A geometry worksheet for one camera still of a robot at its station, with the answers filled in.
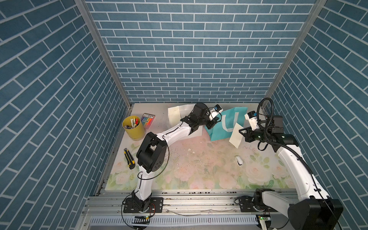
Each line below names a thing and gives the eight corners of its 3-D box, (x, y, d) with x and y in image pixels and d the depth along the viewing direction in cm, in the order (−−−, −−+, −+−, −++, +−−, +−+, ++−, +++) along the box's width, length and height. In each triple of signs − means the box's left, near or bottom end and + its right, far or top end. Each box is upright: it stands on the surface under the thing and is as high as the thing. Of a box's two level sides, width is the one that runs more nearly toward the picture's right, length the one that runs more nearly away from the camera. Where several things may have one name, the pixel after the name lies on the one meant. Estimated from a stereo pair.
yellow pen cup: (127, 141, 101) (119, 129, 89) (132, 128, 108) (125, 115, 97) (144, 141, 101) (138, 129, 89) (147, 128, 108) (142, 115, 97)
